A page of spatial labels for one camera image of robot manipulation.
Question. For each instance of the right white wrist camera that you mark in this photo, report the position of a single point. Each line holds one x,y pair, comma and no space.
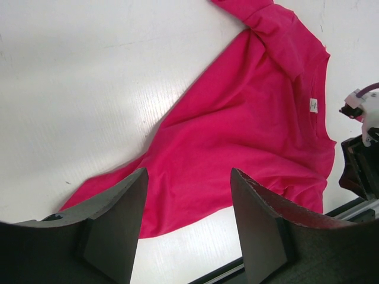
362,105

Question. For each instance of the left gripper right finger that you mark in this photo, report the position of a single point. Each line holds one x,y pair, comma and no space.
283,242

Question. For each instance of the pink t shirt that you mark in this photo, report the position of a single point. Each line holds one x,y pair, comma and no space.
259,107

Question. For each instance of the front aluminium rail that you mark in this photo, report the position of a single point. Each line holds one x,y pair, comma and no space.
357,210

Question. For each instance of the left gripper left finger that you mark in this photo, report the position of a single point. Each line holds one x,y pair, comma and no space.
92,242

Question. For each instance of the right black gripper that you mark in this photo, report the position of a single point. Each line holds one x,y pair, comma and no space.
360,173

